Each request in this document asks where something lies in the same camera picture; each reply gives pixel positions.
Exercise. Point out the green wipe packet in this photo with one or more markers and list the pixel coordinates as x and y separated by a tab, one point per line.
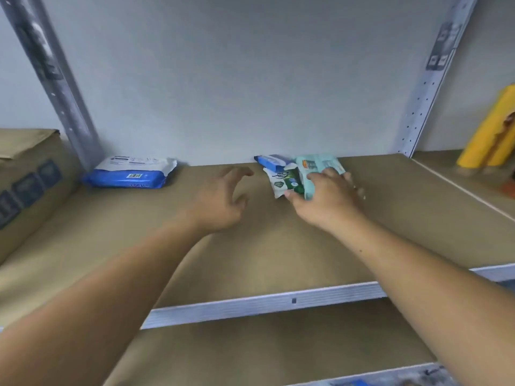
283	185

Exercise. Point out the person's left hand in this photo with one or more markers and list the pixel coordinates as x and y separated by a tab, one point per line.
217	203

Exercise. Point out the person's left forearm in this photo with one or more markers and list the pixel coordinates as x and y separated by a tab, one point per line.
96	309

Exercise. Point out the yellow bottle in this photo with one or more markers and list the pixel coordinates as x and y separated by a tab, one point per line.
505	150
487	132

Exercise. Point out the grey metal shelf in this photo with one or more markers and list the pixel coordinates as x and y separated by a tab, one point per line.
241	261

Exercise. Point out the cardboard box blue print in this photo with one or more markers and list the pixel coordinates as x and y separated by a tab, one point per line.
32	189

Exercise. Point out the person's right hand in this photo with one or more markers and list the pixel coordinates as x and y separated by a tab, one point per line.
334	203

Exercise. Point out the teal wipes pack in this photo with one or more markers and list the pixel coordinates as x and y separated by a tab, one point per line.
310	164

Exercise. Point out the large blue Antabax wipes pack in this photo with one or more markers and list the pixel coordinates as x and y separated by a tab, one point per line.
129	177

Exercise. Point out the person's right forearm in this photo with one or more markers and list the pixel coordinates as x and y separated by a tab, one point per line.
442	293

